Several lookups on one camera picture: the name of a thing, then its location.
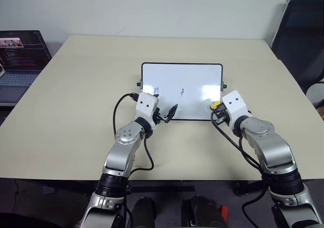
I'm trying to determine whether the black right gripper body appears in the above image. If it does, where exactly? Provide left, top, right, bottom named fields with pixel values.
left=212, top=109, right=230, bottom=127

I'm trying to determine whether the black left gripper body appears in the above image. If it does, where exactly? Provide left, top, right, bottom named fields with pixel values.
left=152, top=107, right=169, bottom=124

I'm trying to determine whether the black table crossbar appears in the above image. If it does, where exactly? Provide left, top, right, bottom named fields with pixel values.
left=126, top=185, right=196, bottom=194

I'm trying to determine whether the grey round stool seat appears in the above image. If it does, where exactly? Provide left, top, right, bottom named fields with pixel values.
left=306, top=82, right=324, bottom=110

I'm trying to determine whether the dark rounded robot leg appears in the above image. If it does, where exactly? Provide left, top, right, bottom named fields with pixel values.
left=181, top=195, right=226, bottom=228
left=131, top=197, right=157, bottom=228

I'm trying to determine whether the black office chair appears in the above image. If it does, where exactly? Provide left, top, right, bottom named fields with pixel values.
left=270, top=0, right=324, bottom=92

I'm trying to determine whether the open grey laptop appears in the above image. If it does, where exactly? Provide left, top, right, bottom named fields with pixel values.
left=0, top=30, right=53, bottom=102

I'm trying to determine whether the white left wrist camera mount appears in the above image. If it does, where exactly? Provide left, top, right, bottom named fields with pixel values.
left=135, top=92, right=160, bottom=128

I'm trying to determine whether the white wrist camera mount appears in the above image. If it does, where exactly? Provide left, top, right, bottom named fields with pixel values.
left=135, top=92, right=160, bottom=128
left=221, top=90, right=253, bottom=128

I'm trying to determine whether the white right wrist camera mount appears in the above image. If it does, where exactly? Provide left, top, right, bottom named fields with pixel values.
left=221, top=90, right=253, bottom=128

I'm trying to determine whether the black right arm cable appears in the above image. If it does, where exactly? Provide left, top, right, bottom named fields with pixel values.
left=211, top=111, right=269, bottom=228

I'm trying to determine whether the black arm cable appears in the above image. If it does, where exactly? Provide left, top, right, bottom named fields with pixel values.
left=211, top=111, right=269, bottom=228
left=112, top=93, right=154, bottom=172

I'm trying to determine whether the white whiteboard with black frame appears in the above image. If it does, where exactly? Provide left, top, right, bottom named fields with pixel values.
left=136, top=62, right=227, bottom=122

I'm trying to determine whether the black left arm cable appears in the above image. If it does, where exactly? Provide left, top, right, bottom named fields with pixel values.
left=112, top=93, right=154, bottom=172

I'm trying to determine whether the black table leg bracket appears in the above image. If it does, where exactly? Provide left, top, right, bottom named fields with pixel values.
left=233, top=181, right=267, bottom=197

